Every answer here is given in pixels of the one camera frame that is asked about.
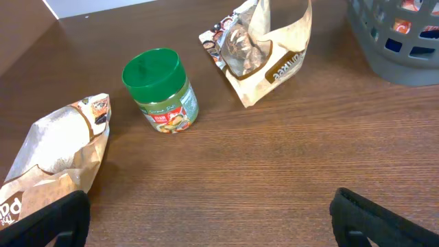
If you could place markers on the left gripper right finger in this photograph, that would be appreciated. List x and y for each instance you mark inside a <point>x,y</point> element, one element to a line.
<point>358,221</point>

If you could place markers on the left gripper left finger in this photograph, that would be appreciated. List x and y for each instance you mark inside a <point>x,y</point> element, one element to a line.
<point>66,221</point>

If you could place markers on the green lidded jar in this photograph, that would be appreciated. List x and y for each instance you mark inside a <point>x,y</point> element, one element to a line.
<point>158,83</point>

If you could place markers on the tissue pack multipack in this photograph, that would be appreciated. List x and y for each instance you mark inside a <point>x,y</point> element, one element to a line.
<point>416,52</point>

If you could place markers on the beige mushroom snack pouch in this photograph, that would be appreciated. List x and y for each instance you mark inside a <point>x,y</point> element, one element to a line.
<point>254,58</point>

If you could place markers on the red spaghetti packet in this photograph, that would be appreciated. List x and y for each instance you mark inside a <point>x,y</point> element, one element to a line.
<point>403,26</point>

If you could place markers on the beige bread bag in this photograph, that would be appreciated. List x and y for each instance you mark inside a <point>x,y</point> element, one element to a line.
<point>61,153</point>

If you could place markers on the grey plastic basket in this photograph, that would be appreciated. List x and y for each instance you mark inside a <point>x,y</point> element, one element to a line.
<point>399,38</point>

